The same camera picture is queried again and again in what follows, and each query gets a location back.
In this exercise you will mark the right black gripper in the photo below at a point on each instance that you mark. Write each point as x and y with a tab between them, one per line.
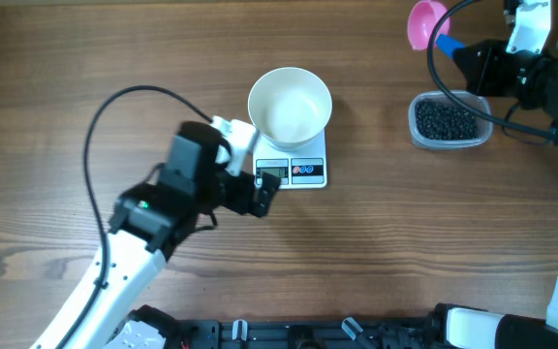
480	78

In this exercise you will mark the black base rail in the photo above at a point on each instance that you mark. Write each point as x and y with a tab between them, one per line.
149	327

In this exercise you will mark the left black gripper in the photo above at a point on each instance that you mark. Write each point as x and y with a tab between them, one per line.
242	202

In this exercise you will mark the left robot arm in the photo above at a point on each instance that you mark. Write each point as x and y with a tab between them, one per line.
203	172

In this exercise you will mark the white digital kitchen scale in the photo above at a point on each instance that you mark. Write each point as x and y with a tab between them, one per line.
303	167

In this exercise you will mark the clear plastic container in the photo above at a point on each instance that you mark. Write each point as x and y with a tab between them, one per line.
485	127

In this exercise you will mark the pink scoop blue handle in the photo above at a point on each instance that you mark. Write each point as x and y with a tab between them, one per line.
421	22

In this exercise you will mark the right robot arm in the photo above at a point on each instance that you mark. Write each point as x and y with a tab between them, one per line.
464	327

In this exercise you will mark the black beans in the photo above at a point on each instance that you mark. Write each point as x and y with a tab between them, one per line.
442	122

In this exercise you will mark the white round bowl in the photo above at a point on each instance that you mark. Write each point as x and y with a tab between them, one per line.
290	106

